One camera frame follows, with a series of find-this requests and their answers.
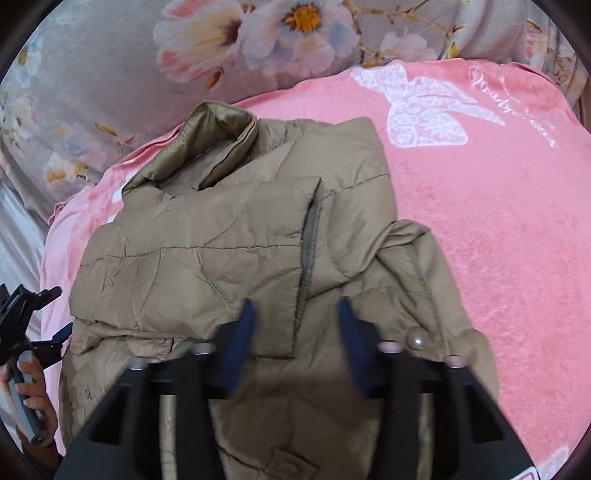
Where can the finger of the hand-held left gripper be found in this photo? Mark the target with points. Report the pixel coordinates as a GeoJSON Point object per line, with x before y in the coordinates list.
{"type": "Point", "coordinates": [55, 341]}
{"type": "Point", "coordinates": [46, 295]}

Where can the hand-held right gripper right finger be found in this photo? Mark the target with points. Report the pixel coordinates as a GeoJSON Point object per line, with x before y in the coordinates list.
{"type": "Point", "coordinates": [352, 344]}

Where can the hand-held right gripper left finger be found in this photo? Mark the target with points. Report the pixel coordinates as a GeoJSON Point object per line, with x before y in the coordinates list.
{"type": "Point", "coordinates": [242, 344]}

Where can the tan puffer jacket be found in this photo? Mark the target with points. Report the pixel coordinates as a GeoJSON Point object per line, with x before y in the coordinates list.
{"type": "Point", "coordinates": [207, 258]}

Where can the person's left hand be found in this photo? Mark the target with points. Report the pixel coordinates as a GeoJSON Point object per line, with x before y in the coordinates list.
{"type": "Point", "coordinates": [32, 385]}

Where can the grey pleated cloth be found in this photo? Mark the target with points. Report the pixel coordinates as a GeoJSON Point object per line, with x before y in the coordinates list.
{"type": "Point", "coordinates": [18, 244]}

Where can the pink blanket with white print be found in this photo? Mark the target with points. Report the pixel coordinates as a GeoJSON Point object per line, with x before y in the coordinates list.
{"type": "Point", "coordinates": [485, 230]}

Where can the grey floral bedsheet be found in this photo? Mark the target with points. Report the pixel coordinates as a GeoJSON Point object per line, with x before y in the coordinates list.
{"type": "Point", "coordinates": [115, 78]}

